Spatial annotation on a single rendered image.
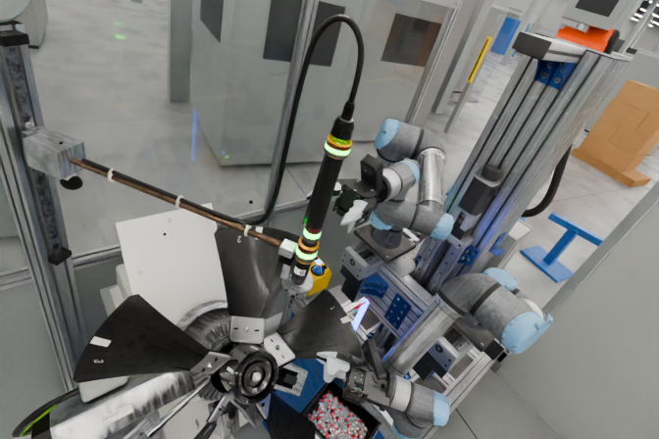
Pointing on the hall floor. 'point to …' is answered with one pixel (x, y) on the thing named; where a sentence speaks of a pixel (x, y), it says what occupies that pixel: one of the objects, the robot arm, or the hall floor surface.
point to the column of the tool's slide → (10, 145)
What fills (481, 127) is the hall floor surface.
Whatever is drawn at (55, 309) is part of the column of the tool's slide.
